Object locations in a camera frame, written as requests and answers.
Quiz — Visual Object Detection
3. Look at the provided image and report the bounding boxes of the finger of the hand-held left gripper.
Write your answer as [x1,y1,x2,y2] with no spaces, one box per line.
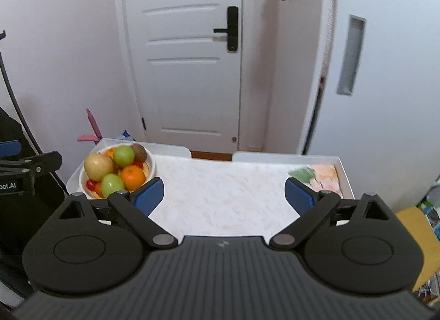
[0,151,63,178]
[0,140,23,160]

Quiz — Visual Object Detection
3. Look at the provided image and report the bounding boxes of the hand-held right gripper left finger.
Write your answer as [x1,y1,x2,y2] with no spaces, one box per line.
[58,177,179,250]

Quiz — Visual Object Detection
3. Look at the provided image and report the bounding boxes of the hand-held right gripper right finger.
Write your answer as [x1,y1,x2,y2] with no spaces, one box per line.
[269,177,396,250]

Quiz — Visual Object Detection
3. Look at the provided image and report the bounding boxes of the yellow and white bowl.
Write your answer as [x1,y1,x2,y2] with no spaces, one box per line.
[79,144,157,200]

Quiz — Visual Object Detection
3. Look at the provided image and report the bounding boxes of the green apple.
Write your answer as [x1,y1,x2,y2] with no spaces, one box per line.
[100,174,126,197]
[113,146,136,166]

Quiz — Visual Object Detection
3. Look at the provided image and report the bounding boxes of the brown kiwi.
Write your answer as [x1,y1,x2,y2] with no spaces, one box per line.
[130,144,147,162]

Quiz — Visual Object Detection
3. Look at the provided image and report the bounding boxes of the yellow round pear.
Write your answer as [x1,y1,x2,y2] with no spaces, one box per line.
[84,153,115,182]

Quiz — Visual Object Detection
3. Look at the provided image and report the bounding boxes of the green paper notes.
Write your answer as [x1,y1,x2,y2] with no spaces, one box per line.
[288,167,315,182]

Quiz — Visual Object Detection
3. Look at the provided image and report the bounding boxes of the white raised-edge tray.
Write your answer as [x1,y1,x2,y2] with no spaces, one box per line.
[65,138,355,235]

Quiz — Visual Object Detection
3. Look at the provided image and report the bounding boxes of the white panelled door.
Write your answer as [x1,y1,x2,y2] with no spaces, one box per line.
[120,0,243,151]

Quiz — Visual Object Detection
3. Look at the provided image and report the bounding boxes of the yellow stool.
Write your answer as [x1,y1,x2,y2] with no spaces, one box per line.
[395,207,440,293]

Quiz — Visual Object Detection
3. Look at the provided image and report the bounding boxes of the colourful printed bag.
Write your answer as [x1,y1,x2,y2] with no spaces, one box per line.
[417,176,440,242]

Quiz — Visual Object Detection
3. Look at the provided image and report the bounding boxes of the white cabinet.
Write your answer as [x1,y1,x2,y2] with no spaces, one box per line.
[299,0,440,211]

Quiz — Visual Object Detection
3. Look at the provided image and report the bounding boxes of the black cable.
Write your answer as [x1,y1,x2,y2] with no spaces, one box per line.
[0,50,44,155]

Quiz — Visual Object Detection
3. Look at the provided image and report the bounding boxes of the black door lock handle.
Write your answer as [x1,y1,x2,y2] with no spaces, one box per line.
[213,6,239,53]

